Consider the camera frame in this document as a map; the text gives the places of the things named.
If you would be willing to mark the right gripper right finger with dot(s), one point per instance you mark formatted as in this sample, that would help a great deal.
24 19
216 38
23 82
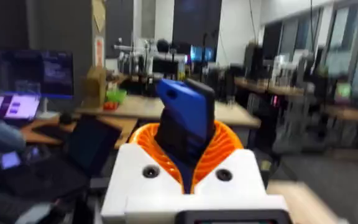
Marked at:
238 180

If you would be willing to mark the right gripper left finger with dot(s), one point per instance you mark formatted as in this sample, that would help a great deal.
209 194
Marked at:
129 174

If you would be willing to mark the blue electric screwdriver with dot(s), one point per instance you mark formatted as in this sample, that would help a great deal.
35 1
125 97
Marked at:
188 109

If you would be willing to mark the black laptop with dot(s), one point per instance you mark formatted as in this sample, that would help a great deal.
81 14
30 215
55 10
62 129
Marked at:
90 144

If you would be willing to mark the wooden desk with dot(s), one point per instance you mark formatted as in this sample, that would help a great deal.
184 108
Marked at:
117 124

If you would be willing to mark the long wooden table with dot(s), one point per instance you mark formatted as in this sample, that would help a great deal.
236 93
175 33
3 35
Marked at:
141 107

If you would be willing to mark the red toy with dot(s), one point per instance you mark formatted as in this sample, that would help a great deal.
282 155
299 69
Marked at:
110 105

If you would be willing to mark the green bowl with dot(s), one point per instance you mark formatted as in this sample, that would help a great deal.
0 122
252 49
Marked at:
116 95

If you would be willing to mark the cardboard box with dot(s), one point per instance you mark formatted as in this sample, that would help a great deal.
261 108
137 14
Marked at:
95 87

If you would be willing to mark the wooden workbench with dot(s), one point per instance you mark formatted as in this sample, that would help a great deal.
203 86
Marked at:
272 88

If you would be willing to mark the small lit phone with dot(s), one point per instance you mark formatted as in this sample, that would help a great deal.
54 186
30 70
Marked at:
10 160

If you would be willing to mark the open laptop with lit screen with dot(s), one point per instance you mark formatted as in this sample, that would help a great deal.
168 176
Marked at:
17 106

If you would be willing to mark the blue lit monitor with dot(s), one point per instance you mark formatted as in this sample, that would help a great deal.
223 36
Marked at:
201 53

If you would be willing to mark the dark computer monitor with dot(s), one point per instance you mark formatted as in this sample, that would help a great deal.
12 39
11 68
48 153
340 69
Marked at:
34 73

